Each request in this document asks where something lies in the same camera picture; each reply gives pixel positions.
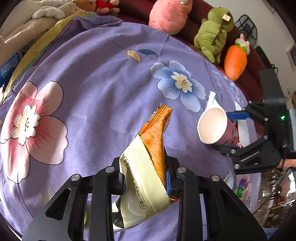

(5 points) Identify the dark red leather sofa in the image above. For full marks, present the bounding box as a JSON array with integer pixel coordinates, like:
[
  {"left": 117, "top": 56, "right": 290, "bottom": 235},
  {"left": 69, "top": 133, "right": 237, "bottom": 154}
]
[{"left": 115, "top": 0, "right": 266, "bottom": 102}]

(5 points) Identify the green plush toy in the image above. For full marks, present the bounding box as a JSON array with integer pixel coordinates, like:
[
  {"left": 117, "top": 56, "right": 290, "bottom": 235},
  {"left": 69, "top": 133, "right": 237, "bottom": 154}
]
[{"left": 194, "top": 7, "right": 234, "bottom": 64}]

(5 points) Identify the brown bear plush toy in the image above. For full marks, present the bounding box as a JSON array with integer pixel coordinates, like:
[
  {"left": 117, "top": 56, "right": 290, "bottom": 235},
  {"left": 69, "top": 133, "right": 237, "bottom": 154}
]
[{"left": 72, "top": 0, "right": 119, "bottom": 15}]

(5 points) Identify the black wire rack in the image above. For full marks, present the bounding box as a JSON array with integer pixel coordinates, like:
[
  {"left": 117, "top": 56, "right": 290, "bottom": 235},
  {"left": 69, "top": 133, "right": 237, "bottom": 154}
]
[{"left": 235, "top": 14, "right": 258, "bottom": 46}]

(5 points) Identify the pink plush toy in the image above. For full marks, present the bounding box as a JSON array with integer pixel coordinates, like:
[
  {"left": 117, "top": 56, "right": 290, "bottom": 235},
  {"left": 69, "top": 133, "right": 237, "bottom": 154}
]
[{"left": 149, "top": 0, "right": 193, "bottom": 35}]

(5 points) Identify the framed wall picture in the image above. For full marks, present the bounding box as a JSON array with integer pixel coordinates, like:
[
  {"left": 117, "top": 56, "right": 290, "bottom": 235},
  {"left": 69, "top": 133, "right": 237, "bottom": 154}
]
[{"left": 287, "top": 43, "right": 296, "bottom": 70}]

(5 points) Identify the orange carrot plush toy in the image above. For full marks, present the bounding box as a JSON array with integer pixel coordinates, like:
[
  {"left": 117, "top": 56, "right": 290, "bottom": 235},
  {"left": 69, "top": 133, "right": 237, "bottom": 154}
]
[{"left": 224, "top": 34, "right": 250, "bottom": 81}]

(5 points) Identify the white rabbit plush toy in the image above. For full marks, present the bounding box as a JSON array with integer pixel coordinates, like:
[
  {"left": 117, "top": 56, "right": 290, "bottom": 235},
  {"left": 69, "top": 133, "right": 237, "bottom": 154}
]
[{"left": 1, "top": 1, "right": 83, "bottom": 65}]

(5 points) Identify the cream orange snack bag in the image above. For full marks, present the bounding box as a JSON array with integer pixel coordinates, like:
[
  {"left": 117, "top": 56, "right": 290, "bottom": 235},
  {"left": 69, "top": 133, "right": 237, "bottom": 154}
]
[{"left": 112, "top": 104, "right": 172, "bottom": 232}]

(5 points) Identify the pink paper cup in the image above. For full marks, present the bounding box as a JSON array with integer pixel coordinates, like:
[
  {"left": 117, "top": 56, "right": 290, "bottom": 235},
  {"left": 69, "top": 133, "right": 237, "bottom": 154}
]
[{"left": 197, "top": 108, "right": 239, "bottom": 146}]

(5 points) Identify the purple floral tablecloth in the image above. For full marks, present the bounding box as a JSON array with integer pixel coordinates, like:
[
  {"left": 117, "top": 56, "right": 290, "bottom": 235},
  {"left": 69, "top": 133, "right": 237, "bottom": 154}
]
[{"left": 1, "top": 16, "right": 247, "bottom": 233}]

